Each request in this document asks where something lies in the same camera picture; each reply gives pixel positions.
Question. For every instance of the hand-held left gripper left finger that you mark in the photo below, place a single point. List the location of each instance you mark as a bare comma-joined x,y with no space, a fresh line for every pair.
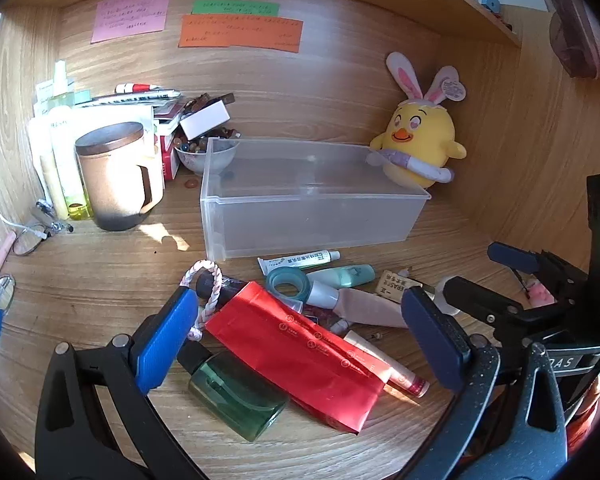
165,340

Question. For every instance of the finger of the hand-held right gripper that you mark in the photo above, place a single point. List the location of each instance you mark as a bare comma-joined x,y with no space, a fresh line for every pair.
512,256
480,302

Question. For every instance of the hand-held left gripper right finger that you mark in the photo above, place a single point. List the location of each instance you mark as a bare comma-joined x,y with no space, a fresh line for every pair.
432,340

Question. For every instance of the small pink trinket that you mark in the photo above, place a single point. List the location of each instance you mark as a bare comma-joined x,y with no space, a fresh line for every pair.
539,295

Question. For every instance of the dark green bottle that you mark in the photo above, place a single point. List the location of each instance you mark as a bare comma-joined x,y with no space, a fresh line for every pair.
235,395

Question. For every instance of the red foil packet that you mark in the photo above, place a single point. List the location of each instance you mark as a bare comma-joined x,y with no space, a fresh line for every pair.
290,350

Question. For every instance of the clear plastic drawer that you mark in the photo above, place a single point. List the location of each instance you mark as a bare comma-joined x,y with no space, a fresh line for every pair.
305,210

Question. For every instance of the white lip balm tube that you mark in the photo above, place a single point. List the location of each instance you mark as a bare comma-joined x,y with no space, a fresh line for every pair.
385,360

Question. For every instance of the beige small box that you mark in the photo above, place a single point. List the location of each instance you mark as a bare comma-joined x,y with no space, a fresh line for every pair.
392,286

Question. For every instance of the pink tube with grey cap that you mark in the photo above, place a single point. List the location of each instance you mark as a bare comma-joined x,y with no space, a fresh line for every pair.
370,310

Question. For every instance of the dark maroon tube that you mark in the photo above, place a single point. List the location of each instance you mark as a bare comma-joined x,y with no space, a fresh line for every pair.
230,287

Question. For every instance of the teal small bottle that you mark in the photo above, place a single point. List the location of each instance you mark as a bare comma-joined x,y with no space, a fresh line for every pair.
342,276

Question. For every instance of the teal tape roll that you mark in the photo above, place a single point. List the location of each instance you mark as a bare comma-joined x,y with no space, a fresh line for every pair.
275,280

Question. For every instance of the orange clothing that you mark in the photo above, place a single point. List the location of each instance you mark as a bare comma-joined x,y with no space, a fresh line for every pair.
592,410

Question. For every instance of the yellow chick plush toy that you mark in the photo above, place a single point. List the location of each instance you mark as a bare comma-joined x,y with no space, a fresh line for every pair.
422,132

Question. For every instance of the white ointment tube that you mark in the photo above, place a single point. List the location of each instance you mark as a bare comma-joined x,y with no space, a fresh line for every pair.
300,260

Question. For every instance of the brown bead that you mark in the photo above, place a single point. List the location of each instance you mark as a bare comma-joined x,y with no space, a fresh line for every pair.
191,183

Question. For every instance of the metal clip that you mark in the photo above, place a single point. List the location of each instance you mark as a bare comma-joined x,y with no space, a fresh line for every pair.
52,220

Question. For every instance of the brown mug with lid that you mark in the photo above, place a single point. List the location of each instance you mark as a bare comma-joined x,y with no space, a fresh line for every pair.
115,180

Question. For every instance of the eyeglasses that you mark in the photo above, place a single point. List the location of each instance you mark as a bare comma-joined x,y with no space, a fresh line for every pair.
27,241

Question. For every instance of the bowl of beads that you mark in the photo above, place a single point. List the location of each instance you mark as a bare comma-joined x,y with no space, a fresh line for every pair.
192,157

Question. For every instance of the yellow-green spray bottle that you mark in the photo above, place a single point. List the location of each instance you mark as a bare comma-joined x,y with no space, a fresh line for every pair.
67,160

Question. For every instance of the white cosmetic tube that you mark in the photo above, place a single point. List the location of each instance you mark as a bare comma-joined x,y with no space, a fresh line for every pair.
42,160

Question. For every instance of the white rectangular box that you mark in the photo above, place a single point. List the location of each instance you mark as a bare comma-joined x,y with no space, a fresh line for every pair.
205,119

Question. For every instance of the stack of papers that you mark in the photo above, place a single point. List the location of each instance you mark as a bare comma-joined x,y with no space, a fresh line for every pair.
130,105

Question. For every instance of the brown hair clip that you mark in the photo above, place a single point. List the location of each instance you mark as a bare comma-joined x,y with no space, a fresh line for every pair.
205,102

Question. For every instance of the red and white pen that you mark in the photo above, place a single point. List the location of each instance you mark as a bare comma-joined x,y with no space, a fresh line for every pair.
135,87

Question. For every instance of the orange sticky note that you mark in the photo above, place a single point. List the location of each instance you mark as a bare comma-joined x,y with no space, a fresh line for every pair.
240,32

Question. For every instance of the pink sticky note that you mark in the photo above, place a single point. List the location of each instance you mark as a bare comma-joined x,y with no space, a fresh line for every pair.
130,14

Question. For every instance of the green sticky note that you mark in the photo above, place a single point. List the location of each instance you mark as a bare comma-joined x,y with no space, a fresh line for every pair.
234,7

